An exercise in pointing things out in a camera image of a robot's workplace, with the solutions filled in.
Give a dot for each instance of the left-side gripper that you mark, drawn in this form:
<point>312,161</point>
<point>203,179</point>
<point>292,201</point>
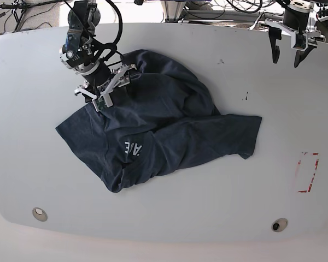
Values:
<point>294,22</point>

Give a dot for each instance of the metal frame post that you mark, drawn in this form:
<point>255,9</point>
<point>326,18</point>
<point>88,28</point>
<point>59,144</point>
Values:
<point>172,10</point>

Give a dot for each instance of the left table grommet hole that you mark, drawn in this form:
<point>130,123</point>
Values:
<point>39,214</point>

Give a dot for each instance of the right-side wrist camera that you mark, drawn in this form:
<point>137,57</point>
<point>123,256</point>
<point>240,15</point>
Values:
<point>102,102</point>

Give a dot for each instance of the left-side wrist camera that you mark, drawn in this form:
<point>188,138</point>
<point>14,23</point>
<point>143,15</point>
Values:
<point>300,42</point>

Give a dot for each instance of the right-side robot arm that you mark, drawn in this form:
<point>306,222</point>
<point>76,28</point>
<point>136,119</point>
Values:
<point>81,48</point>

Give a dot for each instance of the left-side robot arm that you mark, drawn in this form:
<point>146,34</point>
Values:
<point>301,5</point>

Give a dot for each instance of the table grommet hole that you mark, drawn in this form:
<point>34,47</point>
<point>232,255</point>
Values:
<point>39,214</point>
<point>279,225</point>

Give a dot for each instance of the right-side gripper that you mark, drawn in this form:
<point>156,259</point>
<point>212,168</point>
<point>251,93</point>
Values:
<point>100,81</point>

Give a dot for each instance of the red tape rectangle marking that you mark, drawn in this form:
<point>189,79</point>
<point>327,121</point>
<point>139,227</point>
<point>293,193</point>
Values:
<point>305,172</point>

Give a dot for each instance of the dark blue T-shirt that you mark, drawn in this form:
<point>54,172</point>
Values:
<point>162,121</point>

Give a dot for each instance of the right table grommet hole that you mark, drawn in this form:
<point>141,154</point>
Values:
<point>279,225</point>

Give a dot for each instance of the grey table leg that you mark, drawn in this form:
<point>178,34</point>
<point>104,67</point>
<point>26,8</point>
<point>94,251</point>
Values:
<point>323,30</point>

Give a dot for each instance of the black tripod stand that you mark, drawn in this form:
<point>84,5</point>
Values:
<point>19,9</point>

